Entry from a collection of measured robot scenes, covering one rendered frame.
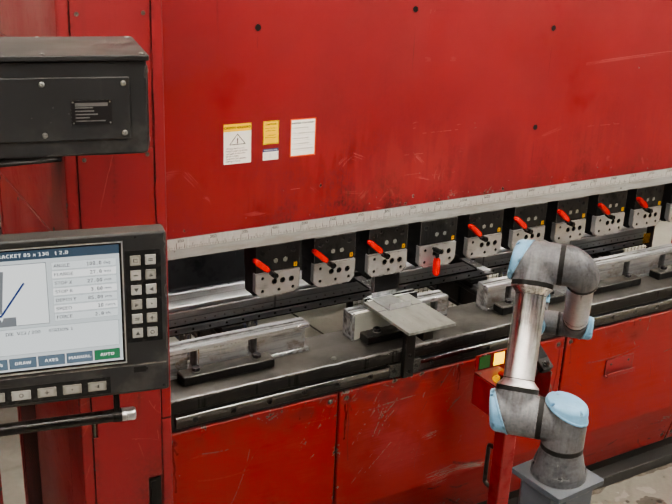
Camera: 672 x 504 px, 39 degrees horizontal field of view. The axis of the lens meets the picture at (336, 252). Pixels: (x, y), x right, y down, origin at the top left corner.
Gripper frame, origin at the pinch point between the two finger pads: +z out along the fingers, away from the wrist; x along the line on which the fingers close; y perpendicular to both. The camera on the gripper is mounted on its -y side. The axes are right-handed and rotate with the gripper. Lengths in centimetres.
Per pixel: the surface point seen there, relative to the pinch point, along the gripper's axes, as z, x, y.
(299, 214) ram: -59, 72, 35
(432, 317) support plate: -25.8, 32.1, 14.4
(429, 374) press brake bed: -0.5, 26.4, 18.8
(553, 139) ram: -73, -27, 36
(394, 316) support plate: -25, 43, 20
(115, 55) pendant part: -124, 147, -23
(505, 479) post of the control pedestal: 33.8, 5.2, -4.0
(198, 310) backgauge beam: -18, 94, 58
